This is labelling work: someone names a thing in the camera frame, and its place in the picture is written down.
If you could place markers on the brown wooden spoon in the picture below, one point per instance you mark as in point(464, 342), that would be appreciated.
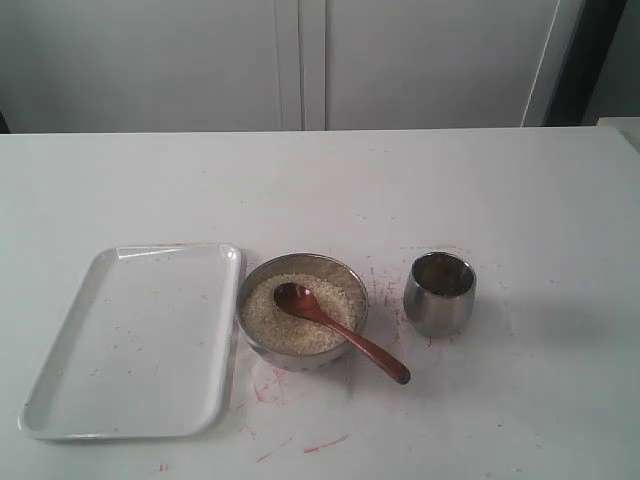
point(296, 300)

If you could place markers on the steel bowl of rice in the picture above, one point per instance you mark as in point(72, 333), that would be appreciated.
point(291, 343)

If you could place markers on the stainless steel cup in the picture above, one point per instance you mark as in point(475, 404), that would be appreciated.
point(439, 294)

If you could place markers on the white rectangular plastic tray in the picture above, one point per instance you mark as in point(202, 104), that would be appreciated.
point(145, 349)

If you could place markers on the white cabinet behind table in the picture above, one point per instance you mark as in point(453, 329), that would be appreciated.
point(169, 66)

